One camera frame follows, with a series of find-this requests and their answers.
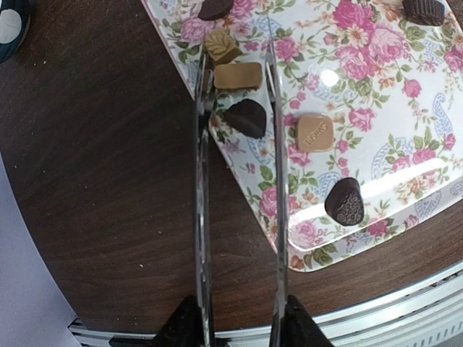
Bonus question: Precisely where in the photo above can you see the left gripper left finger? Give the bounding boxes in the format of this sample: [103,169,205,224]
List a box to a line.
[151,295,213,347]

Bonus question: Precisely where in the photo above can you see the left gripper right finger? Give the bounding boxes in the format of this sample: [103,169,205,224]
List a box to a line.
[271,295,331,346]

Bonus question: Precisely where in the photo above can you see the metal serving tongs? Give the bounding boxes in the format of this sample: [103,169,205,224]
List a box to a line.
[193,17,289,346]

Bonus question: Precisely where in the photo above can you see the floral pink tray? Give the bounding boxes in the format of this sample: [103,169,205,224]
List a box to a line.
[144,1,462,272]

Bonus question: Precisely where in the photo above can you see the black white bowl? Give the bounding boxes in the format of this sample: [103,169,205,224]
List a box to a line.
[0,0,30,63]

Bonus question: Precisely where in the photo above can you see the front aluminium rail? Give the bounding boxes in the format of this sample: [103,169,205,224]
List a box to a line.
[67,260,463,347]

